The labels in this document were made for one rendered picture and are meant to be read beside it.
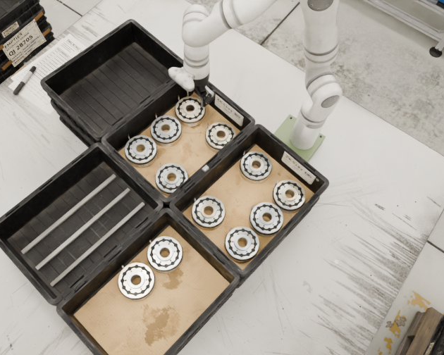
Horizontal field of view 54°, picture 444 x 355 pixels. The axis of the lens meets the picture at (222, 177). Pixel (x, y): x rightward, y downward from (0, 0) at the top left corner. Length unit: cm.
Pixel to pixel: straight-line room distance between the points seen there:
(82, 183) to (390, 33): 230
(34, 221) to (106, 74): 57
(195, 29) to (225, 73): 70
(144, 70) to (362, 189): 89
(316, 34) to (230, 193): 56
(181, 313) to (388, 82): 205
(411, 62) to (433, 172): 137
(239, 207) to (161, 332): 43
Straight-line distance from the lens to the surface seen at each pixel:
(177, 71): 127
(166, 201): 128
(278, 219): 135
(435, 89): 299
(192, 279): 131
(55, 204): 144
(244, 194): 140
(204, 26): 111
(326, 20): 109
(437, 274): 247
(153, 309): 130
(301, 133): 152
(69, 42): 194
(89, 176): 145
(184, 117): 149
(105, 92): 161
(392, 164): 174
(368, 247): 158
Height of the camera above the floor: 212
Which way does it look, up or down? 65 degrees down
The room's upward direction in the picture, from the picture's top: 8 degrees clockwise
